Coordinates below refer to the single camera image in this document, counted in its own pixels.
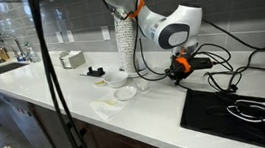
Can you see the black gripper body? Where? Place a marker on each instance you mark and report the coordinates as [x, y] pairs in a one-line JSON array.
[[173, 69]]

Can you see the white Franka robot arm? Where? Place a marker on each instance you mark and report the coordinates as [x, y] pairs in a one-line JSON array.
[[153, 24]]

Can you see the small white cup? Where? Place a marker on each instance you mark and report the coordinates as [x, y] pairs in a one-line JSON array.
[[142, 84]]

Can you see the white saucer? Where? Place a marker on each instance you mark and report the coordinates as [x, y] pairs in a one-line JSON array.
[[125, 93]]

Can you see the tall speckled paper cup stack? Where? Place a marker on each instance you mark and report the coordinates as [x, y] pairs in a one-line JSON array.
[[125, 44]]

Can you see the white bowl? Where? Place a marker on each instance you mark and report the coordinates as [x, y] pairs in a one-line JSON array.
[[116, 79]]

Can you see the white plastic spoon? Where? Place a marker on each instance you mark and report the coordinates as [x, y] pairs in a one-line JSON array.
[[109, 102]]

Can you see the white cloth napkin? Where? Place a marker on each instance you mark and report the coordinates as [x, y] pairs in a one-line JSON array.
[[110, 110]]

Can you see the small dish with yellow food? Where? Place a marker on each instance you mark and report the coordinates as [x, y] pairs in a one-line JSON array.
[[100, 83]]

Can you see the black plastic holder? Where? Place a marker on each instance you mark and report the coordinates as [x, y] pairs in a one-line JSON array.
[[95, 72]]

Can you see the metal napkin dispenser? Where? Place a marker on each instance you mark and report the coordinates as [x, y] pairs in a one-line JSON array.
[[75, 59]]

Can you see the clear soap bottle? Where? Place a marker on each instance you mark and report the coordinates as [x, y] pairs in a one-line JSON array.
[[30, 53]]

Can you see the chrome faucet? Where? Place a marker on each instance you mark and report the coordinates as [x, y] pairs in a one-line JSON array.
[[18, 46]]

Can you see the amber bottle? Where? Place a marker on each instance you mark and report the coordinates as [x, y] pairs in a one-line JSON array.
[[2, 53]]

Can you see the dark kitchen sink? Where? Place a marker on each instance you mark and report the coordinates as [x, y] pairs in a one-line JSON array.
[[1, 69]]

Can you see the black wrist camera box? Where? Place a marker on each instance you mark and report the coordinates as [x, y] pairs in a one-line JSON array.
[[201, 63]]

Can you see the white wall outlet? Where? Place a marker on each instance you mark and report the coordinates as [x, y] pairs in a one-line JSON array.
[[105, 32], [70, 36], [59, 37]]

